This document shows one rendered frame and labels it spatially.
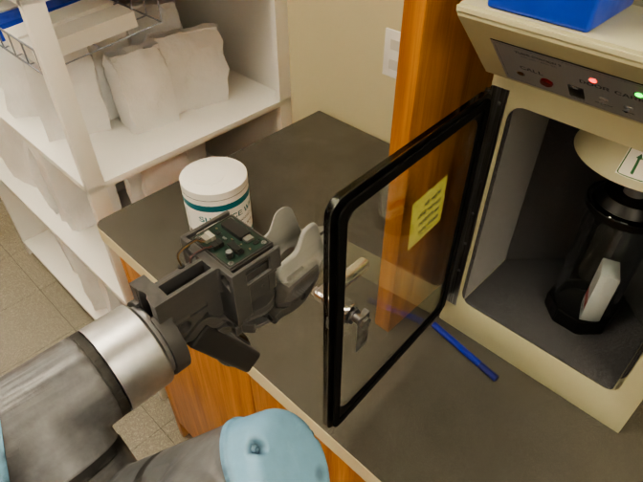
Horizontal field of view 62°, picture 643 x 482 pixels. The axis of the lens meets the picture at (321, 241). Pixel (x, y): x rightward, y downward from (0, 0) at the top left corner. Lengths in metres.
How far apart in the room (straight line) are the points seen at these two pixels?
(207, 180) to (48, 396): 0.69
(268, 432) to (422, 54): 0.47
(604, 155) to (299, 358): 0.54
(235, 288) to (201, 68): 1.23
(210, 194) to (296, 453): 0.73
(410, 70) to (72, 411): 0.50
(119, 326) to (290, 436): 0.17
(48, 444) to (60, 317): 2.03
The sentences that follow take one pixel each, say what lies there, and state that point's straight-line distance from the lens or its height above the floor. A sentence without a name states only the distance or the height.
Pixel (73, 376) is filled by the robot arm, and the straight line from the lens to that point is 0.42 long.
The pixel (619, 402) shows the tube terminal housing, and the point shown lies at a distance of 0.91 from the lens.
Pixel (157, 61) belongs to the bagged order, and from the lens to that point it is 1.53.
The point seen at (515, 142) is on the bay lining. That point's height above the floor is 1.30.
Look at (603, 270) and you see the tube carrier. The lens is 0.85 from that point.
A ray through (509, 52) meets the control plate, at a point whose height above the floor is 1.47.
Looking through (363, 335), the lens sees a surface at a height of 1.18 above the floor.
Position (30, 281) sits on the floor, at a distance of 2.66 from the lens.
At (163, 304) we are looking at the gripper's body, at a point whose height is 1.38.
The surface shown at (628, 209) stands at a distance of 0.80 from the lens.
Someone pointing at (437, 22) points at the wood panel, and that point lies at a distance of 0.67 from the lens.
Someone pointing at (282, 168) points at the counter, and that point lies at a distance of 1.33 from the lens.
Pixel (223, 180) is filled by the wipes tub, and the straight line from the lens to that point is 1.05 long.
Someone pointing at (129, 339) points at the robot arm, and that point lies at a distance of 0.43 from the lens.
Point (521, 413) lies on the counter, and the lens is 0.92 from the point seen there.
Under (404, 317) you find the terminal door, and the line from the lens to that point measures 0.79.
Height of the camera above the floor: 1.68
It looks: 42 degrees down
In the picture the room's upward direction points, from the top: straight up
